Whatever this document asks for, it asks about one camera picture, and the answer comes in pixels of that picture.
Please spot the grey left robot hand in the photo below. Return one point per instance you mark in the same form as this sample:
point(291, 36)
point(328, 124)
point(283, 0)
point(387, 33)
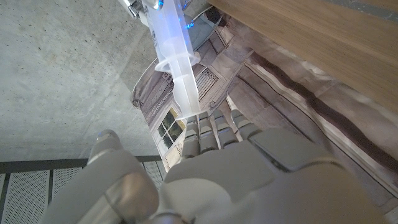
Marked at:
point(233, 180)

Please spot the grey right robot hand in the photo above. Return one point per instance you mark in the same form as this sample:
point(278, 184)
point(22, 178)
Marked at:
point(133, 7)

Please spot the clear plastic syringe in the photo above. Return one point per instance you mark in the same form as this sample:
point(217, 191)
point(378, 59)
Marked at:
point(180, 71)

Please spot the grey perforated metal panel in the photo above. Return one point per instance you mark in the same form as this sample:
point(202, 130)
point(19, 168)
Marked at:
point(28, 193)

